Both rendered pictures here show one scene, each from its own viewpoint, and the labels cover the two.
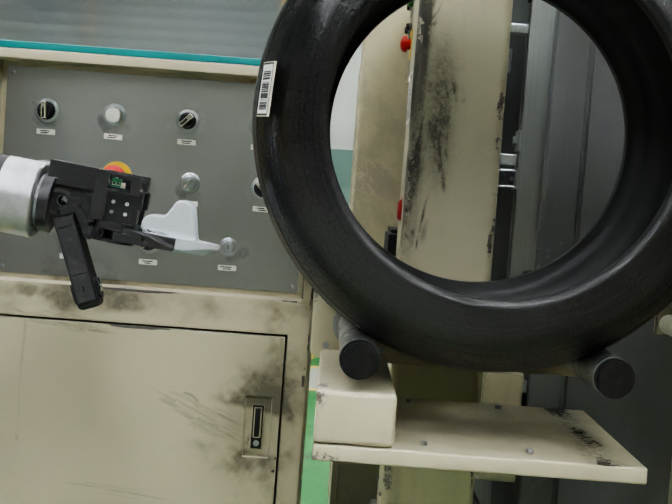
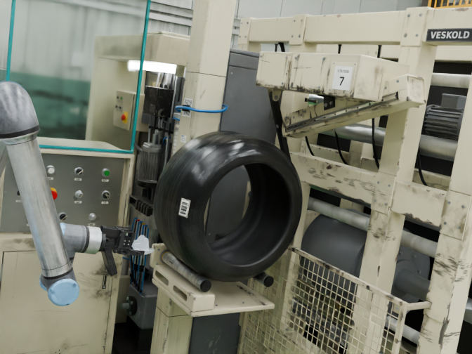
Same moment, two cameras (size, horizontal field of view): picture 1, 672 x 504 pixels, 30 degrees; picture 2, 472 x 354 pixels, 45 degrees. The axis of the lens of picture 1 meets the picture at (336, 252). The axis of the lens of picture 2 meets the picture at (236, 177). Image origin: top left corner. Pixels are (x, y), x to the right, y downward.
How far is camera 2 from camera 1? 117 cm
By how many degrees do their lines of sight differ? 33
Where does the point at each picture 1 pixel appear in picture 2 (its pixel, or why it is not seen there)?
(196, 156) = (81, 184)
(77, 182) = (112, 234)
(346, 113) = not seen: outside the picture
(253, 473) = (102, 297)
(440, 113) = not seen: hidden behind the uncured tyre
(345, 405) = (201, 300)
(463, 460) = (231, 310)
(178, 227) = (144, 246)
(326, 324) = (157, 257)
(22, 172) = (97, 234)
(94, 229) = (119, 251)
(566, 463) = (256, 306)
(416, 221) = not seen: hidden behind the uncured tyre
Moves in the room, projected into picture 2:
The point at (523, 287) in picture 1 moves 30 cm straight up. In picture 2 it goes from (223, 244) to (233, 173)
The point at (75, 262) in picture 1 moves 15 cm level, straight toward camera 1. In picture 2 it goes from (111, 261) to (135, 275)
